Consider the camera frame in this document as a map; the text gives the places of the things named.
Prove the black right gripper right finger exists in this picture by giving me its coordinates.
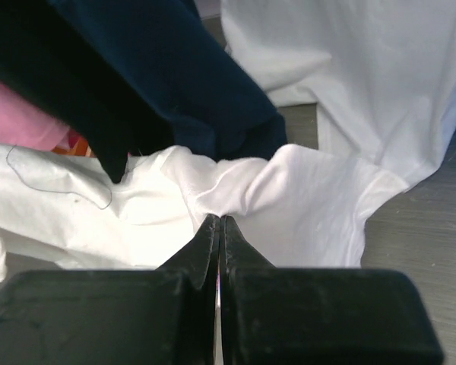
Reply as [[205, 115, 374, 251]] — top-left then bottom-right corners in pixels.
[[220, 216, 444, 364]]

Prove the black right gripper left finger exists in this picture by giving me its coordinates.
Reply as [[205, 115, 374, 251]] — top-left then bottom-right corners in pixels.
[[0, 215, 217, 364]]

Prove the white t-shirt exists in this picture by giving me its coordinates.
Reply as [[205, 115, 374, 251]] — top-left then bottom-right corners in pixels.
[[221, 1, 456, 186], [0, 144, 407, 281]]

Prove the pink t-shirt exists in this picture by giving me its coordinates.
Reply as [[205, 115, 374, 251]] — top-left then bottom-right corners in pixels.
[[0, 71, 100, 157]]

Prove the white hanging t-shirt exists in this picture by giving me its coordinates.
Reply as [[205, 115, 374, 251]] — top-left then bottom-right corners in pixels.
[[221, 1, 456, 186]]

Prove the navy blue t-shirt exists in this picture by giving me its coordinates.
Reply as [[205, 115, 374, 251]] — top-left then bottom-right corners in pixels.
[[52, 0, 287, 160]]

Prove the black printed t-shirt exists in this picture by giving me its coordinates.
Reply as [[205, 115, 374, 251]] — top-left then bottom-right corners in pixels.
[[0, 1, 174, 183]]

